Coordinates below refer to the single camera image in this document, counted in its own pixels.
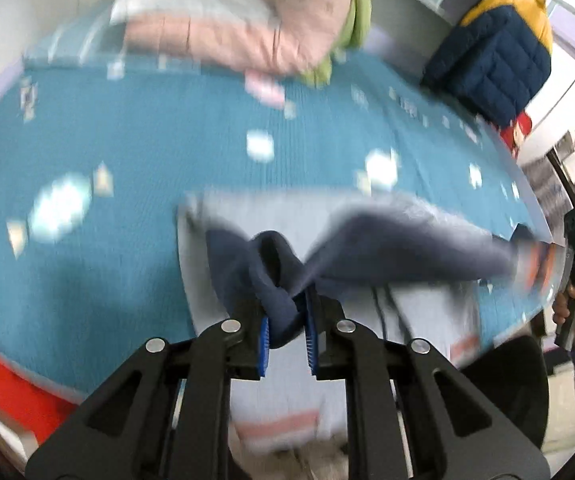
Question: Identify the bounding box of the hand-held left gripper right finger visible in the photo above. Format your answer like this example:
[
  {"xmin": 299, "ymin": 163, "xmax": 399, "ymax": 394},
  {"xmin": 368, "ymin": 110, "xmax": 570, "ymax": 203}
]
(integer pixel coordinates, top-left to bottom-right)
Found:
[{"xmin": 304, "ymin": 287, "xmax": 551, "ymax": 480}]

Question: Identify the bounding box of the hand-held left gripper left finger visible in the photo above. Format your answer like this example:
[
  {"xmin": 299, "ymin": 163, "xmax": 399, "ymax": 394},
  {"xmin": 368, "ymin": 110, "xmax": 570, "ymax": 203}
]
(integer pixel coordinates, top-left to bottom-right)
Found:
[{"xmin": 24, "ymin": 309, "xmax": 269, "ymax": 480}]

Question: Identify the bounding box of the grey and navy garment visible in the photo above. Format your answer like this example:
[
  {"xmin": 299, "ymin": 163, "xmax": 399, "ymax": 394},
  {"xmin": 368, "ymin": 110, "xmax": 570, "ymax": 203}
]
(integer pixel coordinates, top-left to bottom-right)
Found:
[{"xmin": 176, "ymin": 189, "xmax": 555, "ymax": 453}]

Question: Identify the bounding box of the red cloth item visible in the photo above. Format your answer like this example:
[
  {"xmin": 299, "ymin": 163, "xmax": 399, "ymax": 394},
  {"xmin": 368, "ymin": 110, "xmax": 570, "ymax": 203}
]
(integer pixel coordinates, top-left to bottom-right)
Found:
[{"xmin": 498, "ymin": 112, "xmax": 534, "ymax": 157}]

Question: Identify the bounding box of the navy and yellow puffer jacket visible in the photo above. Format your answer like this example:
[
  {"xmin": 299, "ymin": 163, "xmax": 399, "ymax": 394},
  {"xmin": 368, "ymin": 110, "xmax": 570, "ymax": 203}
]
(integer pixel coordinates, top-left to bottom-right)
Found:
[{"xmin": 420, "ymin": 0, "xmax": 554, "ymax": 128}]

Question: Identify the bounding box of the bed with blue patterned sheet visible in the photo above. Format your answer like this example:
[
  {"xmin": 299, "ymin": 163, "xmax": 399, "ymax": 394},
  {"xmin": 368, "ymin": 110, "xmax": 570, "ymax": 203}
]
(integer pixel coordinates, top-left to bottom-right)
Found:
[{"xmin": 0, "ymin": 10, "xmax": 553, "ymax": 406}]

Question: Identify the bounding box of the green blanket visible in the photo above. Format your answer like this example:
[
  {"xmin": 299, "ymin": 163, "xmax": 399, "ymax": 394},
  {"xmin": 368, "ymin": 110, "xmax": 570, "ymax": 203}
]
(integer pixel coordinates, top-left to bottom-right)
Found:
[{"xmin": 295, "ymin": 0, "xmax": 373, "ymax": 88}]

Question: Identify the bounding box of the pink quilt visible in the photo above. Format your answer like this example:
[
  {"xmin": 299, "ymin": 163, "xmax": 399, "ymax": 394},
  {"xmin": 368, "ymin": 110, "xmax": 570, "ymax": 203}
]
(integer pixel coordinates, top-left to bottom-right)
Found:
[{"xmin": 122, "ymin": 0, "xmax": 354, "ymax": 77}]

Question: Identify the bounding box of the red bed frame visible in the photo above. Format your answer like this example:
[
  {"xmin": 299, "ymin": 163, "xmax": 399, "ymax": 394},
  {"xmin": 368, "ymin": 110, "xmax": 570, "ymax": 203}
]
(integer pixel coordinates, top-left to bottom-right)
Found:
[{"xmin": 0, "ymin": 335, "xmax": 80, "ymax": 447}]

